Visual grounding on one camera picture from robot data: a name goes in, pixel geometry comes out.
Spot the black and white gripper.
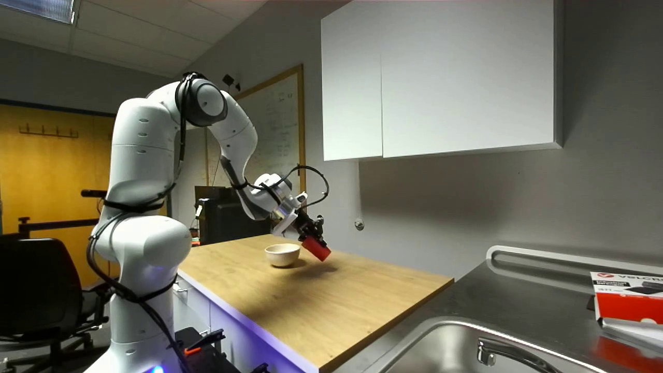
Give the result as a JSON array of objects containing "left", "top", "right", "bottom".
[{"left": 271, "top": 200, "right": 324, "bottom": 244}]

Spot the red plastic cup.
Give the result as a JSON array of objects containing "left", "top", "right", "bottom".
[{"left": 302, "top": 237, "right": 330, "bottom": 262}]

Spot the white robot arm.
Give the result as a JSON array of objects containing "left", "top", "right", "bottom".
[{"left": 85, "top": 73, "right": 329, "bottom": 373}]

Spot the white ceramic bowl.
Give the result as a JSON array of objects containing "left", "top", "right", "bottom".
[{"left": 264, "top": 242, "right": 299, "bottom": 268}]

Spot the white base cabinet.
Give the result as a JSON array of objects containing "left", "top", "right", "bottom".
[{"left": 172, "top": 271, "right": 306, "bottom": 373}]

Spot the framed whiteboard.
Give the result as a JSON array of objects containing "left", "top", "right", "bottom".
[{"left": 238, "top": 67, "right": 306, "bottom": 190}]

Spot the stainless steel sink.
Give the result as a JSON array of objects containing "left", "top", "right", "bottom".
[{"left": 364, "top": 316, "right": 606, "bottom": 373}]

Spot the chrome faucet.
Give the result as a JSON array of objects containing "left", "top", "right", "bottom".
[{"left": 477, "top": 339, "right": 560, "bottom": 373}]

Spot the yellow wooden door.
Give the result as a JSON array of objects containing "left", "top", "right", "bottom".
[{"left": 0, "top": 101, "right": 116, "bottom": 285}]

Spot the black office chair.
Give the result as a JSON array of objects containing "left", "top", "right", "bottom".
[{"left": 0, "top": 239, "right": 109, "bottom": 373}]

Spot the red and white box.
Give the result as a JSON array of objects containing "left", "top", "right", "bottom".
[{"left": 589, "top": 271, "right": 663, "bottom": 343}]

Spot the white wall cabinet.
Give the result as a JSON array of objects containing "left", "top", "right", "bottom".
[{"left": 320, "top": 0, "right": 559, "bottom": 159}]

